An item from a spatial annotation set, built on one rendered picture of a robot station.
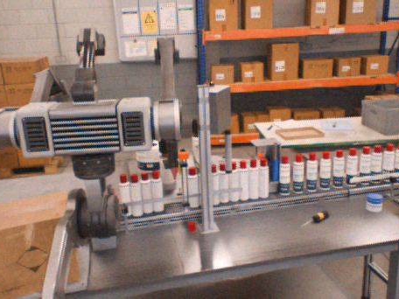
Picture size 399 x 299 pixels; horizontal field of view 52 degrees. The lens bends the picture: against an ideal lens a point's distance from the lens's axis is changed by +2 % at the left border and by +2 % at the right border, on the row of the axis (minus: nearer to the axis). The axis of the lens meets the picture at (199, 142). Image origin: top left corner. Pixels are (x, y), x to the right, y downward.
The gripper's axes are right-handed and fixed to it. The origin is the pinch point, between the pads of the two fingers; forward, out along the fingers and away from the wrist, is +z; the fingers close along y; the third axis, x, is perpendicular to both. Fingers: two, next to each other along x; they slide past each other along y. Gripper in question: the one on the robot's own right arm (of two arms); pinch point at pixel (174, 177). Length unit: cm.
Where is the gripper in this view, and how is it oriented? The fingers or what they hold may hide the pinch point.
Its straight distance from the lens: 202.3
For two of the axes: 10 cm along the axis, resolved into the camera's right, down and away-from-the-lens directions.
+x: 2.0, 2.9, -9.4
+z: 0.5, 9.5, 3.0
